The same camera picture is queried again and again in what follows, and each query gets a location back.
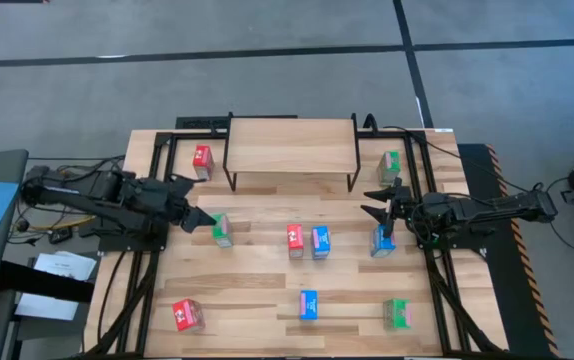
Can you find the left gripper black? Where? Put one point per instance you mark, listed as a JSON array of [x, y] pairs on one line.
[[159, 205]]

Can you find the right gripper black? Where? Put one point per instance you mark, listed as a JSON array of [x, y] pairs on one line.
[[406, 207]]

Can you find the green Apple Jacks cereal box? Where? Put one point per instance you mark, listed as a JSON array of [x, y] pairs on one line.
[[391, 162], [396, 312], [224, 234]]

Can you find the black power adapter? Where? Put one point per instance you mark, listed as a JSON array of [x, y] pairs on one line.
[[60, 235]]

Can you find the black bar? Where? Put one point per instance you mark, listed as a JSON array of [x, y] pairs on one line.
[[42, 282]]

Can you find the black perforated strip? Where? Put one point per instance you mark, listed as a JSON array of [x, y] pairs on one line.
[[199, 122]]

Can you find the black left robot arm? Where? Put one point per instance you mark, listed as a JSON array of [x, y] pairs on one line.
[[67, 192]]

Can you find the blue Rice Krispies cereal box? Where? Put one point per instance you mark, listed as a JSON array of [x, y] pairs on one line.
[[381, 246], [309, 305], [320, 240]]

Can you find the black hazard-striped floor mat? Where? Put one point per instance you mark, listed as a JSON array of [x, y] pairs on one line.
[[512, 300]]

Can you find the red Froot Loops cereal box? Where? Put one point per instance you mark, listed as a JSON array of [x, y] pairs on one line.
[[184, 314], [202, 157], [295, 237]]

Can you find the white paper sheet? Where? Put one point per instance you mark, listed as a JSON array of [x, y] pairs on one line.
[[47, 306], [67, 265]]

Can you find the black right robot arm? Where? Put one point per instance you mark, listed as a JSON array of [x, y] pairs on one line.
[[492, 207]]

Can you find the black aluminium table frame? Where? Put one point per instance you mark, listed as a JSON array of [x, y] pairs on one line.
[[397, 133]]

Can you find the wooden shelf with black legs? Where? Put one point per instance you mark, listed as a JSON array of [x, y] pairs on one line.
[[292, 145]]

